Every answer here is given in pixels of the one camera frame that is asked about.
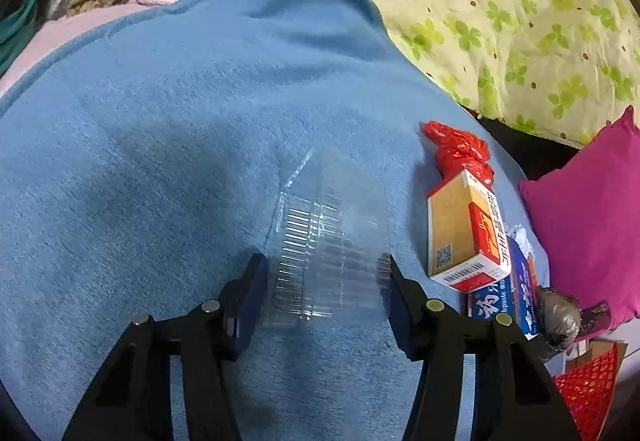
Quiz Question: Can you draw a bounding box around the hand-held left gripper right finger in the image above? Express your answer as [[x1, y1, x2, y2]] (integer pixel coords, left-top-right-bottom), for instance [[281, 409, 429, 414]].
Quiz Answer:
[[376, 253, 583, 441]]

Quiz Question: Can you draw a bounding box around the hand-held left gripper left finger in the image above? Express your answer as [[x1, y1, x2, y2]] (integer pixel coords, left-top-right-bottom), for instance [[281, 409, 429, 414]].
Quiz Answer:
[[62, 252, 271, 441]]

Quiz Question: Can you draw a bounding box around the clear plastic clamshell container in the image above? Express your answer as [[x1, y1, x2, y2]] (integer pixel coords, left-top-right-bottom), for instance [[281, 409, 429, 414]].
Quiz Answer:
[[262, 146, 396, 324]]

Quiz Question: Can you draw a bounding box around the red and tan medicine box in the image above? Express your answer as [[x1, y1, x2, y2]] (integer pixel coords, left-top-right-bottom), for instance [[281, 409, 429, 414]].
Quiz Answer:
[[426, 169, 512, 294]]

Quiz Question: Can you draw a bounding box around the blue toothpaste box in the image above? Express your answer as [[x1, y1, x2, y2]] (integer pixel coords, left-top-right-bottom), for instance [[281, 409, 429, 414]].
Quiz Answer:
[[467, 233, 543, 339]]

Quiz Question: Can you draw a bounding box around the light blue mesh cloth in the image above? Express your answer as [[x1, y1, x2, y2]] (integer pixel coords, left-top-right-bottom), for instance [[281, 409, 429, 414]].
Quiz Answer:
[[505, 221, 536, 262]]

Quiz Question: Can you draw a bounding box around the dark wrapper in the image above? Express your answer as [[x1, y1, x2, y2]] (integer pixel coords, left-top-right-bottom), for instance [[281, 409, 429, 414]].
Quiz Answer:
[[535, 286, 613, 362]]

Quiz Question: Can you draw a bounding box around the small red plastic bag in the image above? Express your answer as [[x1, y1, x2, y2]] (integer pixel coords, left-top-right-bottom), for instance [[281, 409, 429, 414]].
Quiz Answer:
[[421, 121, 496, 189]]

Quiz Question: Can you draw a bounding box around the red plastic mesh basket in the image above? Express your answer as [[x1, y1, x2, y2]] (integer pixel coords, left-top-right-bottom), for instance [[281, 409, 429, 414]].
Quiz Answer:
[[552, 348, 621, 441]]

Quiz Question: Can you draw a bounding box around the blue fleece blanket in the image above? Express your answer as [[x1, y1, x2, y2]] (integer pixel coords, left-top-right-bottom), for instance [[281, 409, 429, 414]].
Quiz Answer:
[[0, 0, 551, 441]]

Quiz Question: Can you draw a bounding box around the magenta pillow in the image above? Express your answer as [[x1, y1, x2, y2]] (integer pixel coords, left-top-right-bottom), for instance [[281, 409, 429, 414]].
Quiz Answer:
[[518, 105, 640, 329]]

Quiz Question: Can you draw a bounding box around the pink cloth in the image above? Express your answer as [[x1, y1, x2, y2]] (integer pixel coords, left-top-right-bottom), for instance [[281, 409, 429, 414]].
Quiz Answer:
[[0, 0, 241, 86]]

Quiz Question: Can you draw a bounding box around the teal cloth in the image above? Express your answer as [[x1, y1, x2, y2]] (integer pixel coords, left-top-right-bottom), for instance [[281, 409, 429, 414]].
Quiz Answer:
[[0, 0, 46, 72]]

